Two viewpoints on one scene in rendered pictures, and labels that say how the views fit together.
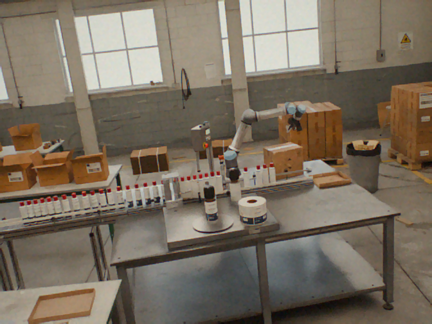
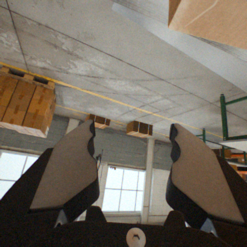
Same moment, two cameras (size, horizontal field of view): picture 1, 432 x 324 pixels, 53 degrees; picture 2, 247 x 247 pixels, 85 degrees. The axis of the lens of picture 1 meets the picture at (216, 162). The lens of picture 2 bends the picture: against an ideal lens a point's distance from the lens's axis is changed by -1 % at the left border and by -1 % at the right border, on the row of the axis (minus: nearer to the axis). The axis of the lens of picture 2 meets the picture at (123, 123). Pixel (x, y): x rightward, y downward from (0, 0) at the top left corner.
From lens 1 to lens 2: 4.28 m
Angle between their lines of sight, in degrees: 21
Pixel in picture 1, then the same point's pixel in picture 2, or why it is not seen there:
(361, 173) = not seen: outside the picture
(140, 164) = (147, 129)
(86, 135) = (151, 150)
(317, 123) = (13, 112)
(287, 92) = (35, 139)
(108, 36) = (128, 198)
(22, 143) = not seen: hidden behind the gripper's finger
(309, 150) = (33, 91)
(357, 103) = not seen: outside the picture
